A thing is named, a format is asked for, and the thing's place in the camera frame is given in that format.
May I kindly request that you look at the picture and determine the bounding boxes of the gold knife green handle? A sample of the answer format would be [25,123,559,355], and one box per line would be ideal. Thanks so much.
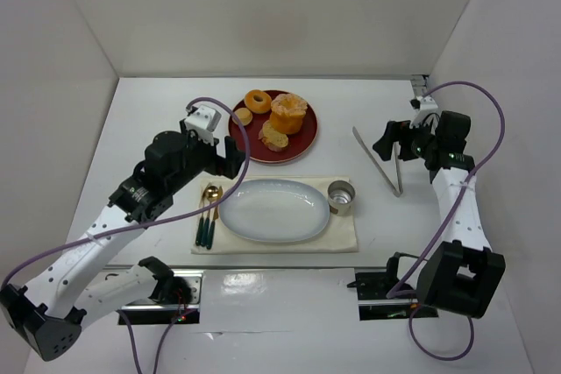
[205,186,224,250]

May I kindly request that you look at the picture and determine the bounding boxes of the tall orange frosted cake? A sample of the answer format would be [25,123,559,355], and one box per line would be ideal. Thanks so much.
[269,93,308,135]

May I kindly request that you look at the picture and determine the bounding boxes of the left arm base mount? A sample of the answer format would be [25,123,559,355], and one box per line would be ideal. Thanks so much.
[120,269,203,326]

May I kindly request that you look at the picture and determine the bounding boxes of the gold spoon green handle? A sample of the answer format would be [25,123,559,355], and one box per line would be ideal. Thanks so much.
[195,185,219,246]

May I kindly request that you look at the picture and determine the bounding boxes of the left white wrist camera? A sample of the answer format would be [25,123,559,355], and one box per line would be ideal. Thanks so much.
[183,105,221,146]

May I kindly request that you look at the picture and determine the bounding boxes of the white oval plate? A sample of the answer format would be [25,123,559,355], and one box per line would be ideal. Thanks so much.
[219,179,330,243]

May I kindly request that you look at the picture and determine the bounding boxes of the small round brown bun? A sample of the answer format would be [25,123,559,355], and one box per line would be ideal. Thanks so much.
[234,108,253,126]

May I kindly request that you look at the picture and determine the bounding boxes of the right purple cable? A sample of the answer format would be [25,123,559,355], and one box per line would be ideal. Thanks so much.
[387,81,506,362]

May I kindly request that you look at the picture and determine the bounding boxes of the beige cloth placemat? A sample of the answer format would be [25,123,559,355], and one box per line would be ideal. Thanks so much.
[191,176,359,255]

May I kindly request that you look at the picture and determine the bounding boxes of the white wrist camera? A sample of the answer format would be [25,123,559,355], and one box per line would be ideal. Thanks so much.
[183,105,221,146]
[409,95,440,129]

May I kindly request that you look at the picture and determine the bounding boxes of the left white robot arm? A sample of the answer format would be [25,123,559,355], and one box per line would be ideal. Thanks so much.
[1,124,249,361]

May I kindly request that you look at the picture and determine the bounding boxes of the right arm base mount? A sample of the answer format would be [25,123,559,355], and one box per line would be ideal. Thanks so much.
[346,252,438,321]

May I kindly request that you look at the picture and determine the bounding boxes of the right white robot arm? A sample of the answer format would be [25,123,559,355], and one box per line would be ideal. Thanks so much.
[373,111,506,319]

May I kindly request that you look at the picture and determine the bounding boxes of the metal tongs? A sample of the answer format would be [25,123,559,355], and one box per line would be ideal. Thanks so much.
[352,126,404,198]

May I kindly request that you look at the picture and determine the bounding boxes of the sliced bread piece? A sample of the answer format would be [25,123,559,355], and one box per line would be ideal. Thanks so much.
[258,120,289,152]

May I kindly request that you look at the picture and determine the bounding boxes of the purple cable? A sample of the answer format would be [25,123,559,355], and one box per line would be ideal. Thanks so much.
[0,96,252,374]
[387,81,506,362]

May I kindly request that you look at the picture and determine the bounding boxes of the gold fork green handle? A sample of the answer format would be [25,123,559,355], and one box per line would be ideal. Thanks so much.
[195,183,214,246]

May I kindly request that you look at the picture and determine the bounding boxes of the glazed ring donut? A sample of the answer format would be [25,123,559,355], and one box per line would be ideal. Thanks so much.
[244,89,272,115]

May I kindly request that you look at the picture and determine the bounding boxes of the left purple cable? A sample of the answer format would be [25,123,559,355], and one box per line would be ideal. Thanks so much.
[0,96,252,374]

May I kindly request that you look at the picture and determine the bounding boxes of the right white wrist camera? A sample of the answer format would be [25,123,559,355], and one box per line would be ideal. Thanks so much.
[409,95,440,129]

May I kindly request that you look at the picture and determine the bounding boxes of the metal cup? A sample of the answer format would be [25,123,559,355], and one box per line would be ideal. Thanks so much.
[327,180,356,216]

